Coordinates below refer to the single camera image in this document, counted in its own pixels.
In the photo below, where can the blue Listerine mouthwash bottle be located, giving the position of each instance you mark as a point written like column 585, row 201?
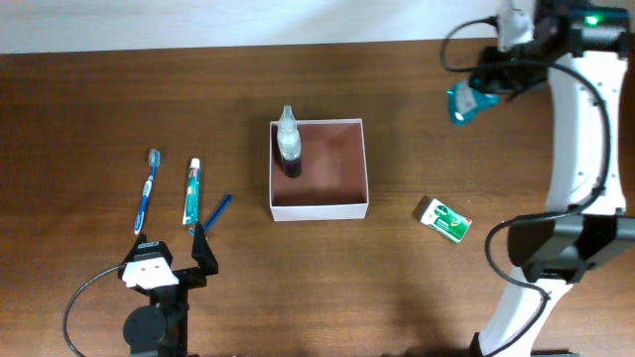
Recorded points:
column 465, row 102

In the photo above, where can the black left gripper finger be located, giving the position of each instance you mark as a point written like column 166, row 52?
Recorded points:
column 202, row 253
column 148, row 254

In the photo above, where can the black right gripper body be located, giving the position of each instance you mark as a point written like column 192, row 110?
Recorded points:
column 511, row 81

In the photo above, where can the blue disposable razor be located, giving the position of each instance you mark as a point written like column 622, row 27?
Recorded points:
column 224, row 203

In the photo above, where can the white cardboard box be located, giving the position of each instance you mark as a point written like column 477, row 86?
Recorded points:
column 333, row 184

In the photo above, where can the green white Dettol soap box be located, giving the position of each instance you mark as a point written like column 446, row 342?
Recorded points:
column 436, row 215

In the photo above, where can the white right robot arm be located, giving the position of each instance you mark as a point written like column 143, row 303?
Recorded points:
column 580, row 50

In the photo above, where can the clear pump spray bottle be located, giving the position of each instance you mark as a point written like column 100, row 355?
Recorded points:
column 289, row 144

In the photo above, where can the blue white toothbrush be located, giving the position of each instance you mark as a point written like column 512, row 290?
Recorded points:
column 154, row 161

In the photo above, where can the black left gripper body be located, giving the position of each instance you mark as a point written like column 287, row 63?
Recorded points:
column 175, row 298

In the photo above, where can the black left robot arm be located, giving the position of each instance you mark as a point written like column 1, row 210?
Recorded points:
column 160, row 328

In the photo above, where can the teal toothpaste tube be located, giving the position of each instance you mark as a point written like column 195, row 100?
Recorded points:
column 191, row 209

